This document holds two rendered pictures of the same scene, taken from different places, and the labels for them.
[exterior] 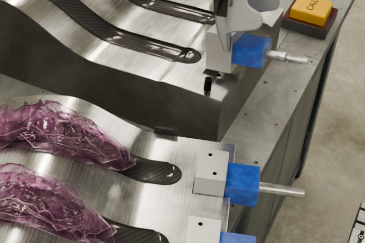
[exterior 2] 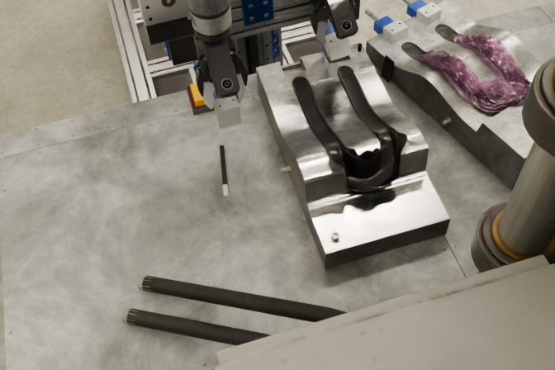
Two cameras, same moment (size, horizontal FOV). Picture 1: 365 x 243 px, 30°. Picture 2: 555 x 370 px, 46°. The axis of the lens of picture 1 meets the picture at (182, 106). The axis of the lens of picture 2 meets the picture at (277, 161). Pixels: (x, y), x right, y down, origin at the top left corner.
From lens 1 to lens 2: 1.78 m
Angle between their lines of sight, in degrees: 76
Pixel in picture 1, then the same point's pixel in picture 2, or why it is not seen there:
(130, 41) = (356, 103)
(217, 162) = (393, 26)
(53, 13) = (392, 121)
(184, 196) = (411, 35)
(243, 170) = (382, 24)
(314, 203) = not seen: hidden behind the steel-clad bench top
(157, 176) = (411, 51)
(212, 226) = (423, 9)
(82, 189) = (456, 48)
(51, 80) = not seen: hidden behind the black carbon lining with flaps
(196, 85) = (361, 54)
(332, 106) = not seen: outside the picture
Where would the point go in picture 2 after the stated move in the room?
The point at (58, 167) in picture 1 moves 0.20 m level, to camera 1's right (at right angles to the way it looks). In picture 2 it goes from (461, 53) to (400, 10)
